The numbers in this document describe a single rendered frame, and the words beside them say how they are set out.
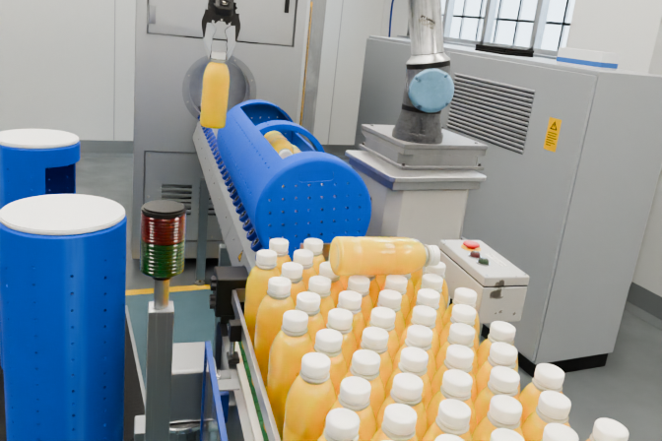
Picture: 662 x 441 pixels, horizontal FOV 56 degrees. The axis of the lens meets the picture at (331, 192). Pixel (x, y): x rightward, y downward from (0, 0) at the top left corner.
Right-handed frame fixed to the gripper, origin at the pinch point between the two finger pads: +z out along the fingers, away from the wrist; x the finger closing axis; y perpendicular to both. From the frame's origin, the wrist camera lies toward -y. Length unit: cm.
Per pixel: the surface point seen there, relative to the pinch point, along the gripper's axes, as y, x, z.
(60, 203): -16, 36, 39
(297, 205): -37, -19, 29
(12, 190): 45, 61, 56
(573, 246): 55, -166, 70
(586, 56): 80, -166, -12
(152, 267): -86, 11, 24
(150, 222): -86, 12, 17
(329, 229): -36, -27, 35
